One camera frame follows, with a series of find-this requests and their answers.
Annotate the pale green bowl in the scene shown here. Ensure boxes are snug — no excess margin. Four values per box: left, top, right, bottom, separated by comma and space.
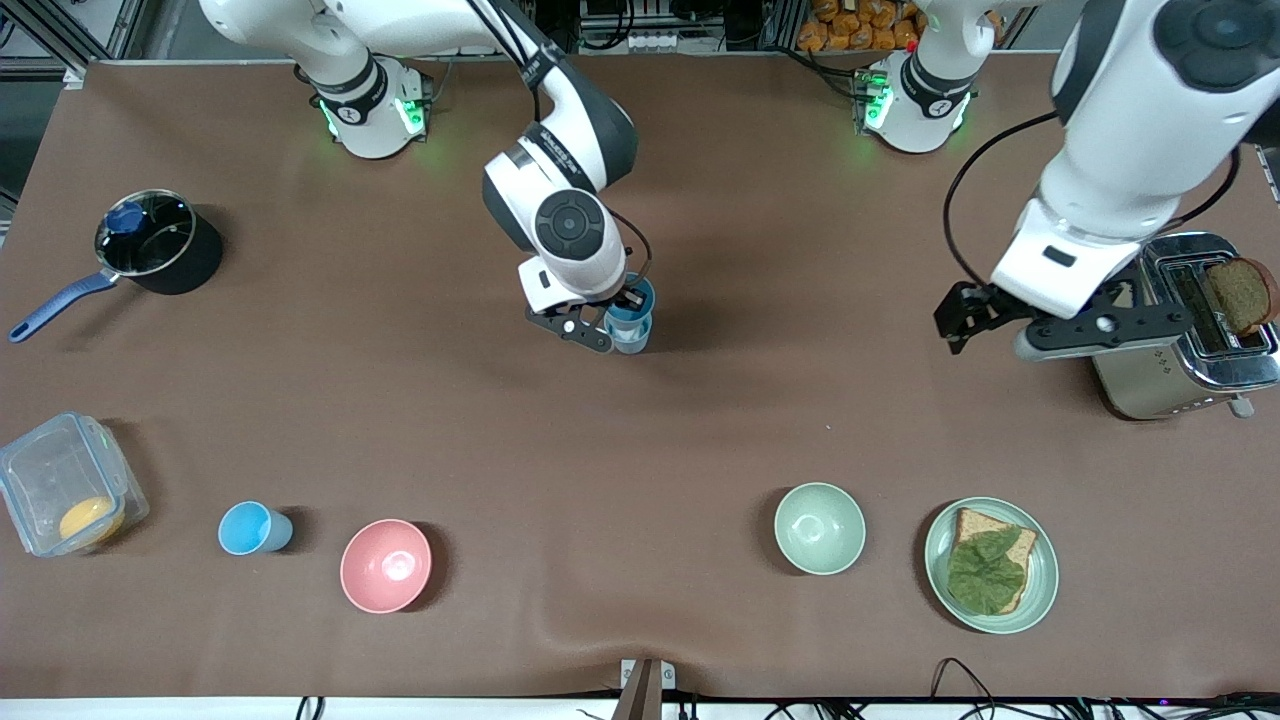
773, 482, 867, 576

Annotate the clear plastic food container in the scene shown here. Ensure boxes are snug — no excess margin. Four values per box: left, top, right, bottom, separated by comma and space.
0, 412, 150, 558

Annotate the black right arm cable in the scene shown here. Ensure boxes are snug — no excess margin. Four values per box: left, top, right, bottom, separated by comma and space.
465, 0, 549, 123

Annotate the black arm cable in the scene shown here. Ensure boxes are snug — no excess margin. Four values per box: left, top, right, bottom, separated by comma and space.
942, 110, 1061, 291
465, 0, 549, 123

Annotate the bag of orange rolls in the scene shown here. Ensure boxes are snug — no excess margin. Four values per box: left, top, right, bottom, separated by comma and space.
797, 0, 1003, 53

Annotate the brown bread slice with seeds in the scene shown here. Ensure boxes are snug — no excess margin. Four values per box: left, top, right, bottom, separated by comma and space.
948, 508, 1039, 615

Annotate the green lettuce leaf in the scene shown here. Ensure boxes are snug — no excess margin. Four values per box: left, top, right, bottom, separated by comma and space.
947, 528, 1031, 615

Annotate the yellow round fruit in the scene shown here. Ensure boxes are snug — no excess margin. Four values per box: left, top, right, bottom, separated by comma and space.
58, 496, 126, 546

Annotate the brown table mat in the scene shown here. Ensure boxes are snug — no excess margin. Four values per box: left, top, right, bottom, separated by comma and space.
0, 55, 1280, 701

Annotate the plain brown toast slice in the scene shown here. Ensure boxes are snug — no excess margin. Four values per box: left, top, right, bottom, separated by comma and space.
1205, 257, 1280, 336

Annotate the pale green plate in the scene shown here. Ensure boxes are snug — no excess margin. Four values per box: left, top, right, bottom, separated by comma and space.
924, 497, 1059, 635

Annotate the pink bowl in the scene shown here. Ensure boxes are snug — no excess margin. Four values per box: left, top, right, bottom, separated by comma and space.
340, 518, 433, 614

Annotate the black looped cable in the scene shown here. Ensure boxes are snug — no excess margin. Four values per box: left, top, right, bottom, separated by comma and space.
932, 657, 996, 701

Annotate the small blue cup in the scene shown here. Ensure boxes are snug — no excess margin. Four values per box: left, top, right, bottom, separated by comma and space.
218, 501, 294, 556
603, 275, 657, 356

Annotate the glass lid with blue knob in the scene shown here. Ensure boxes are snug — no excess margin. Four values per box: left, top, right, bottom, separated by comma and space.
95, 190, 196, 279

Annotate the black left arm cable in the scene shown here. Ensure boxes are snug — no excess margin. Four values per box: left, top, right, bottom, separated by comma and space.
942, 110, 1061, 291

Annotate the black cable bundle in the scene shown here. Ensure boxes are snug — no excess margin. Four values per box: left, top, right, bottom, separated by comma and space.
1080, 692, 1280, 720

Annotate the black pot with blue handle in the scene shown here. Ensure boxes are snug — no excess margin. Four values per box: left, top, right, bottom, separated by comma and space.
8, 188, 224, 344

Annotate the beige and chrome toaster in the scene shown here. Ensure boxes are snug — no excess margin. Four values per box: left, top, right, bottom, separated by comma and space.
1092, 232, 1280, 421

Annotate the aluminium frame profile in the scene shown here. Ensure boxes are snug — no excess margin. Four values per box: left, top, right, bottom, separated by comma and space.
0, 0, 141, 91

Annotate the metal table clamp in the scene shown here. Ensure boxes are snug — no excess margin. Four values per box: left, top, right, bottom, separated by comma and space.
618, 657, 677, 720

